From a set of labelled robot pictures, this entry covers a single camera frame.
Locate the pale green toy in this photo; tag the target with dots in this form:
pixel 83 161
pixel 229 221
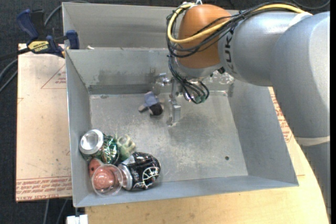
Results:
pixel 125 146

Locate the pink toy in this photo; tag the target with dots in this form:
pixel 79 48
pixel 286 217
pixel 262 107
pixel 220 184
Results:
pixel 95 166

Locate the crushed green drink can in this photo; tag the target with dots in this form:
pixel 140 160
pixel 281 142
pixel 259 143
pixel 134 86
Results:
pixel 97 144

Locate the black cylinder on white bracket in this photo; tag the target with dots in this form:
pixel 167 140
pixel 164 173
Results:
pixel 221 70

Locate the clear plastic cup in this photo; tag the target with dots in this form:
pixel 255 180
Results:
pixel 107 181

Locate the grey metal bin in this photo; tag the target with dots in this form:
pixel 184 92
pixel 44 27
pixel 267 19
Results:
pixel 204 139

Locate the crushed black drink can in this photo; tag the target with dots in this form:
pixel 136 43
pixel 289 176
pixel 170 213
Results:
pixel 143 171

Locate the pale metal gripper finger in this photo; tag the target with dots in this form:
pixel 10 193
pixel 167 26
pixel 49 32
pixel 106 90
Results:
pixel 160 82
pixel 175 112

